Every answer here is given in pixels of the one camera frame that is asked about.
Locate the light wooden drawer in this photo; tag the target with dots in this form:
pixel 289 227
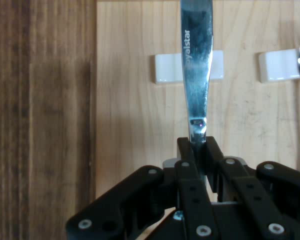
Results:
pixel 135 112

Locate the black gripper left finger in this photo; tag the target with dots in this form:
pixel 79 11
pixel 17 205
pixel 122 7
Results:
pixel 130 195

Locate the silver table knife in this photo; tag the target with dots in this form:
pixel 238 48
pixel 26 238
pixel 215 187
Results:
pixel 196 75

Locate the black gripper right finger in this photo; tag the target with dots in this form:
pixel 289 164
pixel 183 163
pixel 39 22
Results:
pixel 277 187

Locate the small white cutlery rest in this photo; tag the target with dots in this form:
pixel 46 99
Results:
pixel 277 66
pixel 167 67

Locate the dark wooden drawer cabinet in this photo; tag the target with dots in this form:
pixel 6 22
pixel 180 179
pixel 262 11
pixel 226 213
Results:
pixel 40 112

